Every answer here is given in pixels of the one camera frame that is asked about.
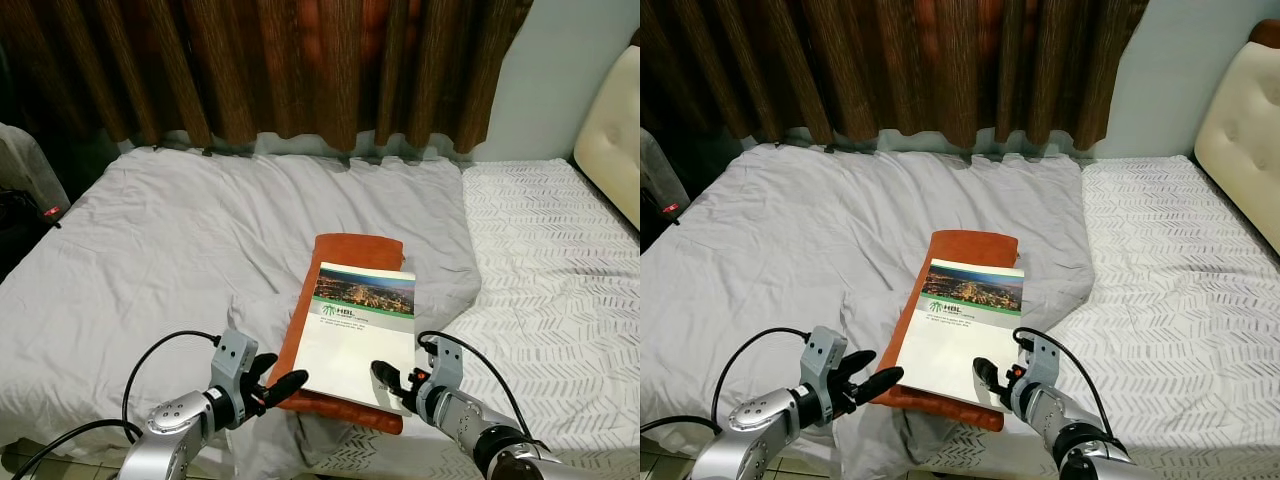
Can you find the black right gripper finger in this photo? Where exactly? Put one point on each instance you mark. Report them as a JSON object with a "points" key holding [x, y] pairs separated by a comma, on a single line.
{"points": [[989, 368], [990, 386], [388, 372], [390, 388]]}

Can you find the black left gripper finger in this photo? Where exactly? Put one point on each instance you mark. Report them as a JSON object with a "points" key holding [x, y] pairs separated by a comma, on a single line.
{"points": [[266, 368], [861, 366], [883, 384], [287, 387]]}

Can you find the HBL city photo book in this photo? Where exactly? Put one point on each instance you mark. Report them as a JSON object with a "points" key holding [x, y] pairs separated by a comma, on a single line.
{"points": [[950, 340], [350, 340]]}

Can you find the orange pillow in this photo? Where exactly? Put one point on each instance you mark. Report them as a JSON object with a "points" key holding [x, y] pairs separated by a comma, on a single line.
{"points": [[345, 250], [965, 245]]}

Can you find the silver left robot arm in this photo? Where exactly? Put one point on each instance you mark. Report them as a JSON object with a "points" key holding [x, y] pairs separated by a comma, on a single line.
{"points": [[170, 430], [740, 440]]}

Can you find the grey duvet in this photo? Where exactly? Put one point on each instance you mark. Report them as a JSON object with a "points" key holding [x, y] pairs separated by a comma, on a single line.
{"points": [[180, 230], [800, 230]]}

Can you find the white patterned mattress sheet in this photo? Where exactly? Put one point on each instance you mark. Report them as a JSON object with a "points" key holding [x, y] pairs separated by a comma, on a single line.
{"points": [[560, 260], [1180, 270]]}

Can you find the black device with red light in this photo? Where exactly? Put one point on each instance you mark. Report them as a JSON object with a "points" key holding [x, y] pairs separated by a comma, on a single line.
{"points": [[25, 235], [655, 225]]}

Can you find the grey rounded appliance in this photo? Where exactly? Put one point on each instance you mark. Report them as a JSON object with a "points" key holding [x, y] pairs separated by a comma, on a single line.
{"points": [[25, 165], [660, 170]]}

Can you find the brown curtain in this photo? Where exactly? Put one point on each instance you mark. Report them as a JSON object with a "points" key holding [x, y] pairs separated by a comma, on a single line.
{"points": [[900, 60], [250, 60]]}

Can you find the cream padded headboard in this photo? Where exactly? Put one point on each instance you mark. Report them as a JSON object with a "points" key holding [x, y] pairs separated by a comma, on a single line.
{"points": [[1245, 130], [615, 130]]}

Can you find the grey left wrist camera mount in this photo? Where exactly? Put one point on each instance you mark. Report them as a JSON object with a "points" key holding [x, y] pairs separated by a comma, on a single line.
{"points": [[235, 355], [825, 355]]}

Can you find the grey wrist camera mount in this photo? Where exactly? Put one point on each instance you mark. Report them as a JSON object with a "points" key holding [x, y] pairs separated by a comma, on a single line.
{"points": [[1045, 358], [235, 355], [825, 355], [448, 360]]}

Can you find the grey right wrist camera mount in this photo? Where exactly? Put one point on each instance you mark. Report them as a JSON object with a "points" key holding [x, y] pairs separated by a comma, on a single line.
{"points": [[448, 360], [1045, 358]]}

